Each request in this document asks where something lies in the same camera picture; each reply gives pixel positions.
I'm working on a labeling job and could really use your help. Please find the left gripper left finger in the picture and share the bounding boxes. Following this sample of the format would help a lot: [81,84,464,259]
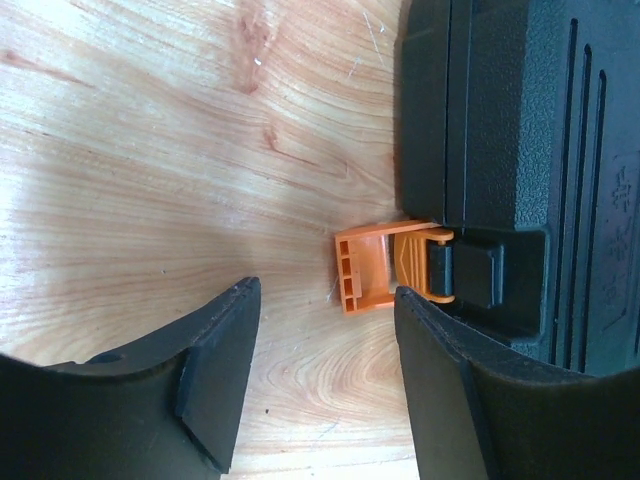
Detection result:
[1,277,261,479]

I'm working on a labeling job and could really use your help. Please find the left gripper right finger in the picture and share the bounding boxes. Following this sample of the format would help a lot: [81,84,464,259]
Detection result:
[394,287,639,479]

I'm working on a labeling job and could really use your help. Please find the orange case latch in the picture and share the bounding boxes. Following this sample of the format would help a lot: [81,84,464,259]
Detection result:
[335,220,455,315]

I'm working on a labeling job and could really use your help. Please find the black plastic tool case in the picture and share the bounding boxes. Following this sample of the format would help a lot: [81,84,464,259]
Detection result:
[399,1,639,376]

